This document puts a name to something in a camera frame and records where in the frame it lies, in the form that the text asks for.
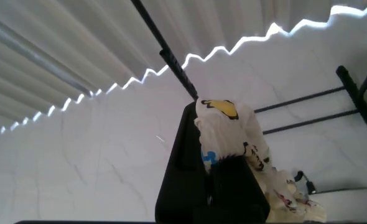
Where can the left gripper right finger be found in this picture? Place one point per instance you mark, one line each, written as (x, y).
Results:
(233, 186)

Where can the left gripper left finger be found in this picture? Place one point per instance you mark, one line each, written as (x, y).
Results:
(183, 180)

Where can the cream printed garment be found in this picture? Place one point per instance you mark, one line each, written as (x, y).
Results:
(227, 130)

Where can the black clothes rack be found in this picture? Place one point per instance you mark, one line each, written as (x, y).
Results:
(171, 59)

